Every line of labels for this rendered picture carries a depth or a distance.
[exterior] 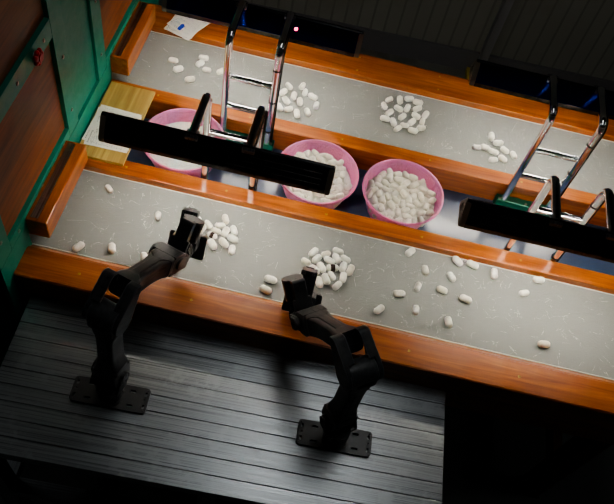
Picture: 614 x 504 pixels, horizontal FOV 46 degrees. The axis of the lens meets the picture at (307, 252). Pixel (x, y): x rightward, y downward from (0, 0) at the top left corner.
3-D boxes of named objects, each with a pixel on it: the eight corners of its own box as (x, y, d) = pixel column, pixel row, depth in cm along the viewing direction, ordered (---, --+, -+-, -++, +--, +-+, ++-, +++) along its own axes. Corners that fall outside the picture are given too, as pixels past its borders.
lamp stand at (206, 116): (244, 248, 222) (257, 150, 185) (180, 233, 221) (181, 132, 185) (258, 201, 232) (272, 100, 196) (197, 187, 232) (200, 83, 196)
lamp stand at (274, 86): (271, 154, 244) (287, 50, 208) (214, 140, 244) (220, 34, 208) (282, 115, 255) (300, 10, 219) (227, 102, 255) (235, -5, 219)
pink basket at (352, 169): (361, 218, 235) (367, 200, 227) (280, 224, 229) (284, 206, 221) (344, 156, 249) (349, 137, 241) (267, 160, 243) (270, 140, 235)
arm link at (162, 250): (162, 235, 182) (91, 276, 155) (192, 251, 181) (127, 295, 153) (149, 275, 187) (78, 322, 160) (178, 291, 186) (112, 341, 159)
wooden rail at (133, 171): (628, 314, 231) (646, 297, 222) (74, 183, 228) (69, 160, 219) (627, 300, 234) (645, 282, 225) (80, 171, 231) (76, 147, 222)
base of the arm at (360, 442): (303, 408, 187) (299, 433, 183) (378, 422, 188) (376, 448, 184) (299, 419, 194) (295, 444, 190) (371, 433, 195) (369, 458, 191)
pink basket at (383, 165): (432, 249, 232) (440, 232, 224) (351, 230, 231) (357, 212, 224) (438, 187, 247) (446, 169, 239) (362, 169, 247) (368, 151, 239)
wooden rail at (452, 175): (621, 234, 250) (637, 215, 241) (108, 113, 247) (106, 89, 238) (620, 222, 253) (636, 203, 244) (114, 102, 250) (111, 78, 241)
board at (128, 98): (123, 166, 221) (122, 164, 220) (75, 155, 221) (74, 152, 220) (155, 94, 240) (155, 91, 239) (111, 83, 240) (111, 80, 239)
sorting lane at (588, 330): (648, 392, 209) (652, 389, 207) (33, 248, 206) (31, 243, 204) (639, 304, 226) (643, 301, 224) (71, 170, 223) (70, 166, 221)
